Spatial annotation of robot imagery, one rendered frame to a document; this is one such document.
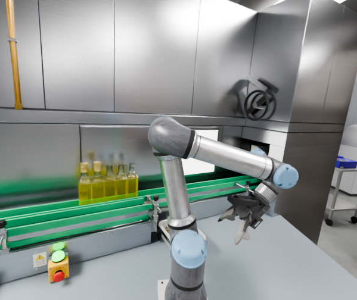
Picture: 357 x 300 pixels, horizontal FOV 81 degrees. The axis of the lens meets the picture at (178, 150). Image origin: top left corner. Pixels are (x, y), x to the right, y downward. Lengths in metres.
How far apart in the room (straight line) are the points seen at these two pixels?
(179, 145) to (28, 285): 0.81
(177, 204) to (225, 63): 1.07
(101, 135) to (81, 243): 0.52
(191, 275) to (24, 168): 0.90
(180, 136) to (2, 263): 0.83
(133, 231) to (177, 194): 0.40
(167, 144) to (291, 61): 1.10
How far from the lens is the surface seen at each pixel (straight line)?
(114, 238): 1.10
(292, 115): 1.50
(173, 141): 0.60
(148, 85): 1.27
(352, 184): 5.04
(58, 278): 1.03
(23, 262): 1.10
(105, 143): 1.20
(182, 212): 0.82
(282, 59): 1.58
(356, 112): 5.90
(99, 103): 1.20
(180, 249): 0.75
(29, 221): 1.11
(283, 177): 0.72
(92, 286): 1.02
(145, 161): 1.28
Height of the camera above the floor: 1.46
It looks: 12 degrees down
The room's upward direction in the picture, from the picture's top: 4 degrees clockwise
